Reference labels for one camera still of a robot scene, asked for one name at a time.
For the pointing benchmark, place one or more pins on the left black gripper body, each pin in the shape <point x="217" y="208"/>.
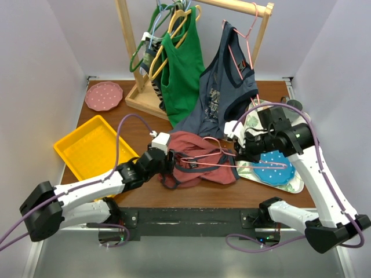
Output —
<point x="162" y="169"/>

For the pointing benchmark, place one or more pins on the pink wire hanger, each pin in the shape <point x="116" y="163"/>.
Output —
<point x="246" y="37"/>
<point x="192" y="160"/>

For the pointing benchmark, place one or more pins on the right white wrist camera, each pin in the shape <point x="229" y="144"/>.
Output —
<point x="234" y="131"/>

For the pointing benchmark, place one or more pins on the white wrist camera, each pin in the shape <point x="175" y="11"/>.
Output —
<point x="234" y="131"/>
<point x="160" y="141"/>

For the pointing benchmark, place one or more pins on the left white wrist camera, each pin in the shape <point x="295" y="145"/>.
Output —
<point x="160" y="141"/>

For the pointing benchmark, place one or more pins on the wooden clothes rack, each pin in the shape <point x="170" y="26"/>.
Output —
<point x="142" y="96"/>

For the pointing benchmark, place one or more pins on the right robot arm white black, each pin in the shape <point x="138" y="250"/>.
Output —
<point x="280" y="127"/>

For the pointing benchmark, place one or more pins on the light blue hanger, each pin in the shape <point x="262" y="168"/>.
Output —
<point x="151" y="48"/>

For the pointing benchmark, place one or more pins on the grey mug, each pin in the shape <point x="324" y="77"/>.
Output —
<point x="292" y="102"/>

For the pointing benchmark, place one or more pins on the blue dotted plate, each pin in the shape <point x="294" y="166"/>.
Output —
<point x="274" y="177"/>

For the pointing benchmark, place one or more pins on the leaf pattern tray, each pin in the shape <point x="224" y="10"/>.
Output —
<point x="287" y="188"/>

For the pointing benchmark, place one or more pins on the green tank top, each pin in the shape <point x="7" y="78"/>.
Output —
<point x="180" y="76"/>

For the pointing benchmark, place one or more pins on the green hanger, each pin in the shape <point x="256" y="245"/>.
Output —
<point x="159" y="15"/>

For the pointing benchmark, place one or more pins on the yellow hanger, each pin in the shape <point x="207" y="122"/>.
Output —
<point x="174" y="37"/>

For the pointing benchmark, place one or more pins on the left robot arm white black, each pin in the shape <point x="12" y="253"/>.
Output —
<point x="49" y="208"/>

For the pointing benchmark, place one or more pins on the black mounting base plate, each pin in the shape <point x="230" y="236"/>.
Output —
<point x="198" y="222"/>

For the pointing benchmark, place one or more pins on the yellow plastic tray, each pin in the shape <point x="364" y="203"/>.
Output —
<point x="91" y="149"/>

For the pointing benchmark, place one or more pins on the navy blue tank top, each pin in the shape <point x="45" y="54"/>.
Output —
<point x="226" y="88"/>

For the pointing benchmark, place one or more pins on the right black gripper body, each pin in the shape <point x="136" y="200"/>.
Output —
<point x="259" y="143"/>

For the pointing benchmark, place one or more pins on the pink dotted plate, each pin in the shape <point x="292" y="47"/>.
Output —
<point x="104" y="96"/>

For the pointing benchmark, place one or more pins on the red tank top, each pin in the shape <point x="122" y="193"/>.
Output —
<point x="190" y="175"/>

